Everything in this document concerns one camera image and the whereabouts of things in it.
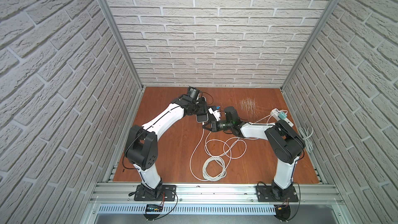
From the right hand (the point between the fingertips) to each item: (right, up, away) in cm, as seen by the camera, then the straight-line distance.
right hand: (200, 130), depth 86 cm
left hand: (+1, +14, +3) cm, 15 cm away
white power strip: (+51, +9, +17) cm, 54 cm away
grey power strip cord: (+68, -4, +11) cm, 69 cm away
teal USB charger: (+52, +7, +9) cm, 53 cm away
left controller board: (-21, -35, -14) cm, 43 cm away
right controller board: (+39, -35, -16) cm, 55 cm away
